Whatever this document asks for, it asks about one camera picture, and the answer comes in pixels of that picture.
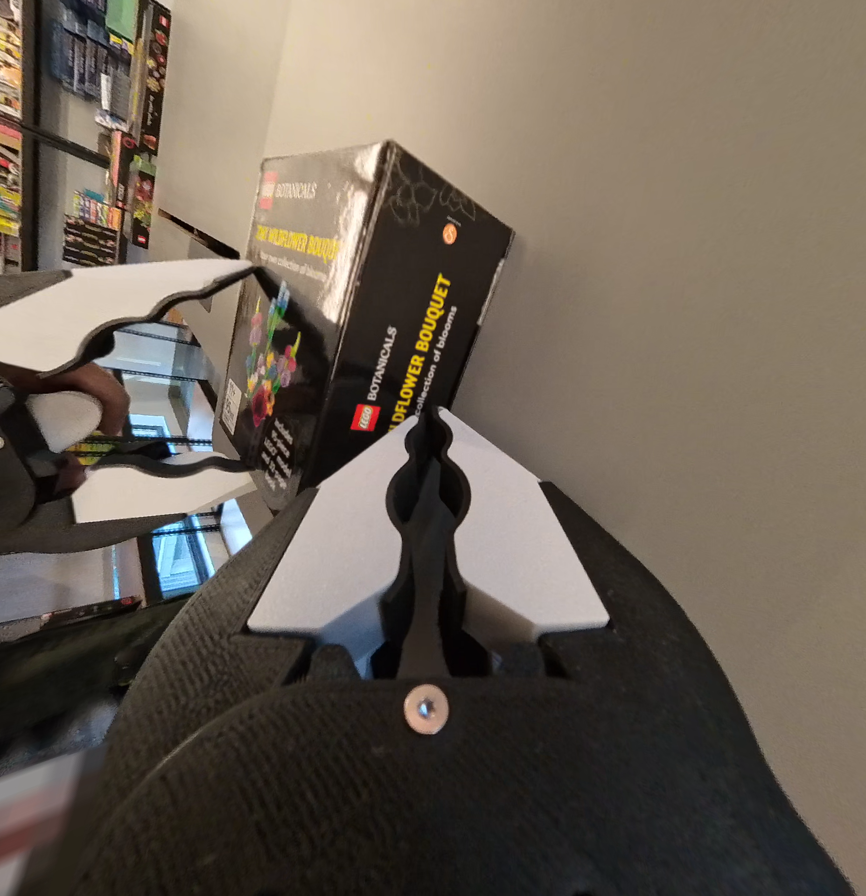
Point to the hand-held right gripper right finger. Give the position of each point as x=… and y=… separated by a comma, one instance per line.
x=531, y=560

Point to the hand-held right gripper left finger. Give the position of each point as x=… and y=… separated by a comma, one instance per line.
x=328, y=560

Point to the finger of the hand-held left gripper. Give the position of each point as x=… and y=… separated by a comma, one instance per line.
x=160, y=493
x=69, y=315

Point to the black lego flower box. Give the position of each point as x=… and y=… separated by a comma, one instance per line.
x=405, y=280

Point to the person's left hand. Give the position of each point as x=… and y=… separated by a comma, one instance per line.
x=107, y=399

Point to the black metal shelving unit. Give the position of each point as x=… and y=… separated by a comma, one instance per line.
x=55, y=140

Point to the person's dark jacket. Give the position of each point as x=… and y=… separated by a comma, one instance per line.
x=55, y=686

